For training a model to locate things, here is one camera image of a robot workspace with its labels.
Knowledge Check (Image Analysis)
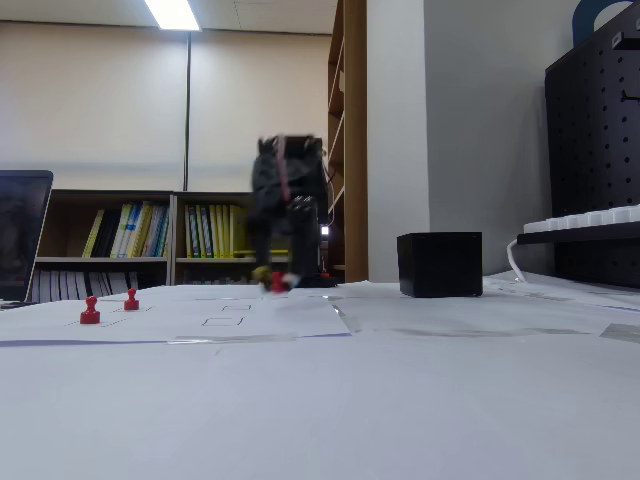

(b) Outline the black open box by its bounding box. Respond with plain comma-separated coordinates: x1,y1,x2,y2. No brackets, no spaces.
396,231,484,300

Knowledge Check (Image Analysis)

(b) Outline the tall wooden shelf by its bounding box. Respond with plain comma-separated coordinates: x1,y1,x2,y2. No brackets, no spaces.
326,0,370,284

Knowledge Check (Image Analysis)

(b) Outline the blue round object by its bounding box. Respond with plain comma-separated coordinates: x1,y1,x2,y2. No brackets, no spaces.
571,0,637,47

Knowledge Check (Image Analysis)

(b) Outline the black laptop screen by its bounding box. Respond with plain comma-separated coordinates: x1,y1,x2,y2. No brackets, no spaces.
0,169,54,310

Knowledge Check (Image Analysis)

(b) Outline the paper sheet with drawn squares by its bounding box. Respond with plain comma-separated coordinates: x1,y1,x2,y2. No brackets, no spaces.
0,283,352,347

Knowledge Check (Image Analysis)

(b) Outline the black pegboard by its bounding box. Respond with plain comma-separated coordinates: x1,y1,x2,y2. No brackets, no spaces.
543,3,640,291

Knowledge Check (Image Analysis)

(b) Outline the red bead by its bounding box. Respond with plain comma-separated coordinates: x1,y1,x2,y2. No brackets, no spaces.
79,295,102,326

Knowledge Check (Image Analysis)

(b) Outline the white power strip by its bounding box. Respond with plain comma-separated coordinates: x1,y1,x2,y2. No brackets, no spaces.
522,203,640,236

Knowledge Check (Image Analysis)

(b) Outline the row of white books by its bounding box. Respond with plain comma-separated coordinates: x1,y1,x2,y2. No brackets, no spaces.
30,269,140,304

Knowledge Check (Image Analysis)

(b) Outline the ceiling light panel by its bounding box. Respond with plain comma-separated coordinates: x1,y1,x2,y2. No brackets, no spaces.
143,0,204,33

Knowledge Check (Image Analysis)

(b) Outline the white paper table cover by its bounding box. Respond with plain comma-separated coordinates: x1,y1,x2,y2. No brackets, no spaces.
0,272,640,480

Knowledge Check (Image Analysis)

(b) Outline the row of yellow binders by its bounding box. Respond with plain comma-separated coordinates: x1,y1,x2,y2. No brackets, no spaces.
183,203,292,261

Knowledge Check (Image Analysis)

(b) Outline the black shelf ledge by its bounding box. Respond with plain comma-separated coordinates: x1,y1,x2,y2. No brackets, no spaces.
515,228,640,247

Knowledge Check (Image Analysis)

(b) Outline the white power cable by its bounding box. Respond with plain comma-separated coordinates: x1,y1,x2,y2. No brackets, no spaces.
505,236,532,284

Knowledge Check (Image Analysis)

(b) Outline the low wooden bookshelf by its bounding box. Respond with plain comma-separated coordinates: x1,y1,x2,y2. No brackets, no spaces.
171,190,261,287
32,188,175,304

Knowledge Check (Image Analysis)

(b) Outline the black wall conduit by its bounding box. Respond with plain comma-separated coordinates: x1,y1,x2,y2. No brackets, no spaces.
181,30,194,192

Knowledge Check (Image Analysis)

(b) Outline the row of colourful books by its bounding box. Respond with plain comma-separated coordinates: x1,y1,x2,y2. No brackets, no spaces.
81,200,172,260

